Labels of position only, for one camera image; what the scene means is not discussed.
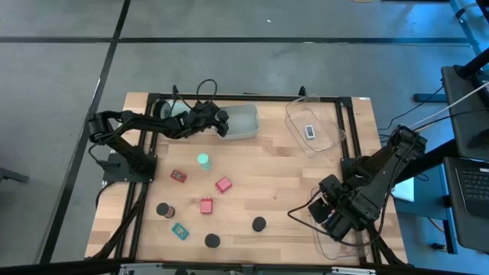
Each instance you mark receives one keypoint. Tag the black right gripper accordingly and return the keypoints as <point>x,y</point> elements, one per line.
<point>344,206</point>

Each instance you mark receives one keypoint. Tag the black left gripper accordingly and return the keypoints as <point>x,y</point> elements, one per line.
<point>202,116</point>

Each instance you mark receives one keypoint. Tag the black round puck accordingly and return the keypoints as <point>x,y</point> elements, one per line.
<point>259,224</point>

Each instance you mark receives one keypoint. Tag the black lid jar red contents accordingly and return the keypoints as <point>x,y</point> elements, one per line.
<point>163,209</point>

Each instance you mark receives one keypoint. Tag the black round disc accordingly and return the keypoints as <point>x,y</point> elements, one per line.
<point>212,240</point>

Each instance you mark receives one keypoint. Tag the teal blue digital clock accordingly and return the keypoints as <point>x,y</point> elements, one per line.
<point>180,231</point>

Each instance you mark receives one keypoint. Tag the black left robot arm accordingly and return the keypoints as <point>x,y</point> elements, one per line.
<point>145,122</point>

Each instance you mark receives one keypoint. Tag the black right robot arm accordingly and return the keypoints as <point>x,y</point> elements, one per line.
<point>389,160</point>

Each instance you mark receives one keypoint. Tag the white plastic storage bin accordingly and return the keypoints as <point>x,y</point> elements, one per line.
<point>242,122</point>

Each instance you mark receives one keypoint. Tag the red power adapter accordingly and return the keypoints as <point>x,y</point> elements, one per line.
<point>206,206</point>
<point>223,185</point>

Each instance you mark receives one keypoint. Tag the red digital clock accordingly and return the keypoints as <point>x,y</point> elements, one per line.
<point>178,176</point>

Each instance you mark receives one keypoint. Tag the white paper sheet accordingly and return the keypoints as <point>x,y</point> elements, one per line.
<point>405,189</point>

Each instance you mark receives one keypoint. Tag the white digital clock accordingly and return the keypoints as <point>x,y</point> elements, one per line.
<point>309,131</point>

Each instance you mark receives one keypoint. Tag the black support pole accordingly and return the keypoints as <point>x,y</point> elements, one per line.
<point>473,64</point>
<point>428,160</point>

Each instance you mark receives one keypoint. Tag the dark laptop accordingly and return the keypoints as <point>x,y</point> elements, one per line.
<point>473,191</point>

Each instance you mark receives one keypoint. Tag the black stand foot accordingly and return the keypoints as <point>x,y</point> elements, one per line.
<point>429,98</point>

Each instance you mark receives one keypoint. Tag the black flat panel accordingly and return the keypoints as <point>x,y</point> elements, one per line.
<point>462,110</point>

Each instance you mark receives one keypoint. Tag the grey chair foot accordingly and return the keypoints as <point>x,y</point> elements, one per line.
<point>11,175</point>

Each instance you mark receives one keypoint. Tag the black overhead crossbar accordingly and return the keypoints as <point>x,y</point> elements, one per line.
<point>57,267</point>

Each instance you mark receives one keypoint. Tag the black aluminium table frame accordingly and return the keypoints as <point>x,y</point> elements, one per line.
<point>248,98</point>

